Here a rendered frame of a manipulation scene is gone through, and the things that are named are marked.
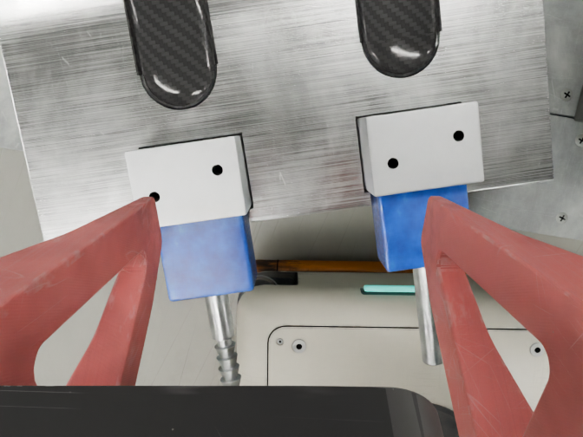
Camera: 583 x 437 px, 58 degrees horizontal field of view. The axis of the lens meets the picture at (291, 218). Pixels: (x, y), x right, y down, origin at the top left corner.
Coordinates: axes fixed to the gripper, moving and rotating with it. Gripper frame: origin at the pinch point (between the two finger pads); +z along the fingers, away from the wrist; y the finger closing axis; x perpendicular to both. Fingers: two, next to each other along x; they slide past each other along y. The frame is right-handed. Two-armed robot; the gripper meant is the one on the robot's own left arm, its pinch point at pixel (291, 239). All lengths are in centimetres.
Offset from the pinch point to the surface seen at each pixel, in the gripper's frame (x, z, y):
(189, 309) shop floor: 77, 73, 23
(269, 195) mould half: 6.9, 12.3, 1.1
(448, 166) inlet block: 4.2, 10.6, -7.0
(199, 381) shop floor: 92, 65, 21
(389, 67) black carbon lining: 1.3, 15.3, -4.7
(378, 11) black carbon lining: -0.9, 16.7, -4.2
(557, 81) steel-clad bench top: 3.9, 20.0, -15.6
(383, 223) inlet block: 7.3, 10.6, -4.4
